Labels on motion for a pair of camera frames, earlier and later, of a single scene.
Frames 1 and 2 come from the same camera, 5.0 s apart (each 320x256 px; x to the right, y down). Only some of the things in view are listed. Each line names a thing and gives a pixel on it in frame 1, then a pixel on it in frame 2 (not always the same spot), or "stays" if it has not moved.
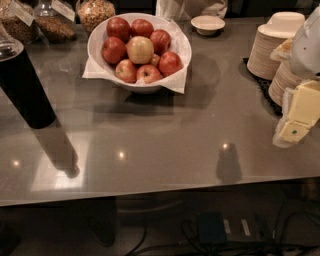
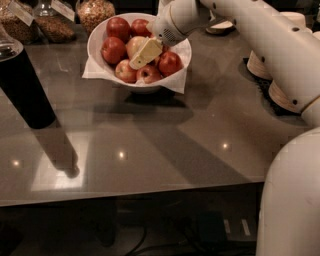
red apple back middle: (141, 27) stays
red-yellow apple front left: (126, 71) stays
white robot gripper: (307, 53) to (165, 27)
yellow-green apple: (140, 50) stays
